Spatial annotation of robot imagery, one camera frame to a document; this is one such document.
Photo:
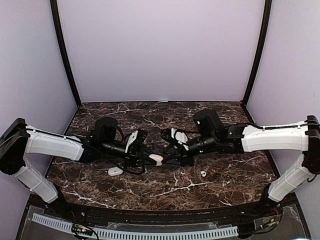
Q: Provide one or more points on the black front table rail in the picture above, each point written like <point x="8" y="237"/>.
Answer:
<point x="99" y="215"/>

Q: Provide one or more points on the right black frame post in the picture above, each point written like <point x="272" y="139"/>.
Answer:
<point x="258" y="53"/>

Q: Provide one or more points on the left black frame post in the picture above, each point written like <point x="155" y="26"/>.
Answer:
<point x="63" y="51"/>

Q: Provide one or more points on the black frame post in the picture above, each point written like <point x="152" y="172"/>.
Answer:
<point x="258" y="53"/>
<point x="63" y="51"/>

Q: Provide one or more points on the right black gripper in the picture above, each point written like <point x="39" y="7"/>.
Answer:
<point x="177" y="154"/>

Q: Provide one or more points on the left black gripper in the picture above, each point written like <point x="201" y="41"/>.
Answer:
<point x="131" y="157"/>

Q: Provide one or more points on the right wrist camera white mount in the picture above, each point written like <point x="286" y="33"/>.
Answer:
<point x="180" y="138"/>

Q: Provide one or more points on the beige earbud charging case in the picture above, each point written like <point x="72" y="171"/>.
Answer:
<point x="157" y="158"/>

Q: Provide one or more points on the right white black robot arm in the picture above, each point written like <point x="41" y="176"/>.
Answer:
<point x="303" y="136"/>

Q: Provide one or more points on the white closed charging case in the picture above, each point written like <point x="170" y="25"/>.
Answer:
<point x="115" y="171"/>

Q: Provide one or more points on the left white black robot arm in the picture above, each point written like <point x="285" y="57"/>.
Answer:
<point x="21" y="139"/>

